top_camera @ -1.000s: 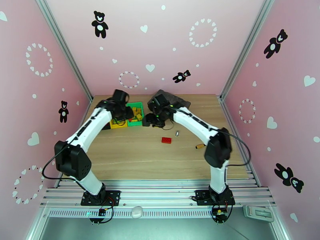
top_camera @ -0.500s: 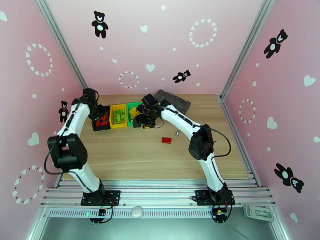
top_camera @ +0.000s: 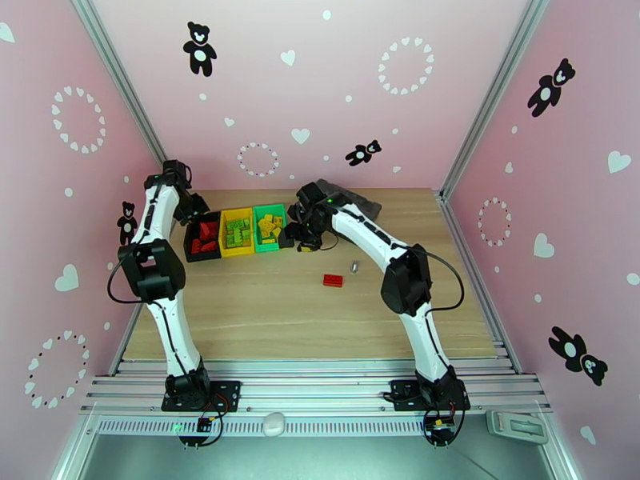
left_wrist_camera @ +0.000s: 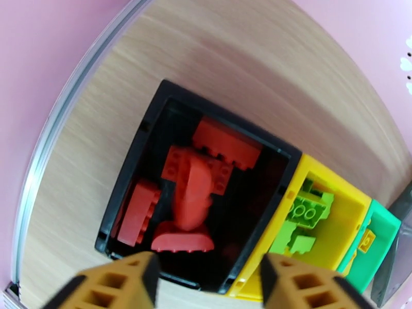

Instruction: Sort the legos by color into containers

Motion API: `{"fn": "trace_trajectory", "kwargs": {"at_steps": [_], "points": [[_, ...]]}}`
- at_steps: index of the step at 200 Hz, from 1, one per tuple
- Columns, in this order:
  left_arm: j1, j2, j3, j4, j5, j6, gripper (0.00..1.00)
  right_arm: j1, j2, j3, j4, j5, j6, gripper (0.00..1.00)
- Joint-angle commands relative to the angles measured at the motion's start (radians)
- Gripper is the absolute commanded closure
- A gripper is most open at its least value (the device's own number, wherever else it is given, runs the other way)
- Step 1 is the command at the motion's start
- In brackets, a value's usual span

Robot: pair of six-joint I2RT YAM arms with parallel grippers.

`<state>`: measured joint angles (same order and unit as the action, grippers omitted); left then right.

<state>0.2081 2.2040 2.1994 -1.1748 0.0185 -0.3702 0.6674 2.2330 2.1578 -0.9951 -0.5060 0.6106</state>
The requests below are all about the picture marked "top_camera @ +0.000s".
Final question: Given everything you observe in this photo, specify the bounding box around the green plastic bin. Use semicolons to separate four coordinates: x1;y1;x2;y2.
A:
251;203;292;254

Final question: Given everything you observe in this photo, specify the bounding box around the black plastic bin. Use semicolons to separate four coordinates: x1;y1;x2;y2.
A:
183;210;225;264

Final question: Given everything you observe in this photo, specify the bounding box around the dark grey compartment organizer tray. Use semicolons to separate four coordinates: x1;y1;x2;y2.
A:
314;177;383;221

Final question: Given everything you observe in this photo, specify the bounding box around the yellow plastic bin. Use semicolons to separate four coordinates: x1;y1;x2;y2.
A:
218;207;257;258

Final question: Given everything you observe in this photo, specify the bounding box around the aluminium extrusion platform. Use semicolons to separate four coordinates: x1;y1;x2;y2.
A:
78;359;555;416

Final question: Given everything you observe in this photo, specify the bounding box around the white oval puck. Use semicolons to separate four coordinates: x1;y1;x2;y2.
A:
262;412;287;437

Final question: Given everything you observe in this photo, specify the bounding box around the perforated metal strip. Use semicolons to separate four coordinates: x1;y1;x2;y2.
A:
94;416;494;438

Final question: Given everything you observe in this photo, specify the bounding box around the circuit board with yellow connector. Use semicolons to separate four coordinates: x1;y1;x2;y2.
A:
425;417;457;445

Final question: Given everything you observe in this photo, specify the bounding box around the grey plastic clip holder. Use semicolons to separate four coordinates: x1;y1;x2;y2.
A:
486;410;550;446

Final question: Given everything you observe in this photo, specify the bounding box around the aluminium corner post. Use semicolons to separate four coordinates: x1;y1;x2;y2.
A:
439;0;551;202
67;0;187;207

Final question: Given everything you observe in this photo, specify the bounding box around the aluminium side rail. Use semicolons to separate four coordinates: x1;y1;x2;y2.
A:
107;201;189;377
438;190;523;377

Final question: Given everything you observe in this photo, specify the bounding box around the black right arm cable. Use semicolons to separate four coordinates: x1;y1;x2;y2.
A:
422;247;466;313

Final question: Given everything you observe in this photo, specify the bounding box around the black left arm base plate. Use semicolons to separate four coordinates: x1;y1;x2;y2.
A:
161;379;242;413

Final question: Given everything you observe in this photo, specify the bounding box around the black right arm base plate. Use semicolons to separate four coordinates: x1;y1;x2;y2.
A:
389;379;472;413

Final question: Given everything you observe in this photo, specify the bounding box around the base power wire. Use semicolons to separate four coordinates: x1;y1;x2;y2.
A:
422;388;474;449
179;390;237;449

